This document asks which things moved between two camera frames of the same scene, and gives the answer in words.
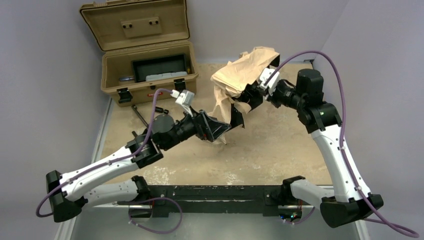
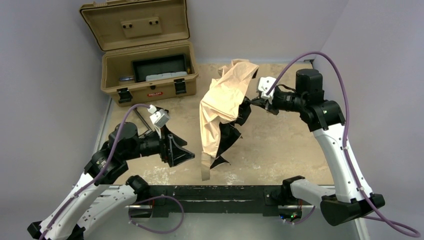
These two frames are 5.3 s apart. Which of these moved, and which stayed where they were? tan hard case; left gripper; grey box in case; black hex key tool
Moved: left gripper
Stayed: tan hard case; grey box in case; black hex key tool
